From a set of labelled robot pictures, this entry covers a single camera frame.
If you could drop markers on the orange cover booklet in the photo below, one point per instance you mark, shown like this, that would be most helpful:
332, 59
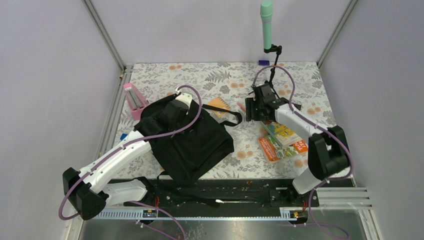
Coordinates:
273, 152

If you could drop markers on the green microphone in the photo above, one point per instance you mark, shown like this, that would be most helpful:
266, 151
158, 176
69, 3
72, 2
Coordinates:
266, 14

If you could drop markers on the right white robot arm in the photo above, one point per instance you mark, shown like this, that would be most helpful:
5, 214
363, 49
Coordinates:
328, 153

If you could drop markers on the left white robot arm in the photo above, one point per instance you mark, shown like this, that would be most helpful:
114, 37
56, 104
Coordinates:
88, 191

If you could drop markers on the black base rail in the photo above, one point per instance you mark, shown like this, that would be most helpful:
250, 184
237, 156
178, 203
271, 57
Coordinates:
239, 196

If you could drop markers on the pink metronome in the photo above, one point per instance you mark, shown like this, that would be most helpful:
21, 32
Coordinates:
137, 102

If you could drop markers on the black microphone tripod stand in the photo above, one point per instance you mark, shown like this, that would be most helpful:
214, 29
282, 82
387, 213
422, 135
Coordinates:
278, 50

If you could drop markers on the floral table mat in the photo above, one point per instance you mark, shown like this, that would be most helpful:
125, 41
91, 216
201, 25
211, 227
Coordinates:
232, 82

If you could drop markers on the white slotted cable duct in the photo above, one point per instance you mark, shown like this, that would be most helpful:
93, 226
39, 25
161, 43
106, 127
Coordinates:
275, 214

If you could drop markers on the yellow green children book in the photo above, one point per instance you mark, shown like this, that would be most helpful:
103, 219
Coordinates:
279, 134

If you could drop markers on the orange spiral notebook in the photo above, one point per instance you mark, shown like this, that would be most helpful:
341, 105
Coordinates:
218, 102

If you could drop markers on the dark cover book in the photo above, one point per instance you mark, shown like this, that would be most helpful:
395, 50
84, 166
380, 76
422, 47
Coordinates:
295, 106

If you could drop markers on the black fabric student bag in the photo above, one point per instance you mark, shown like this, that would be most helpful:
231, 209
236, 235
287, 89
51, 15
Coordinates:
187, 156

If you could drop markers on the small blue box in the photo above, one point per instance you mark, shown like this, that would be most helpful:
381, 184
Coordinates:
263, 62

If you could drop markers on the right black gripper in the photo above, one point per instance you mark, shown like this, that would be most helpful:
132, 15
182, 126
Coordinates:
250, 103

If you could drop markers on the colourful toy block train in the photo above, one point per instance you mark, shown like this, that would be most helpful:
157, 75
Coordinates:
123, 136

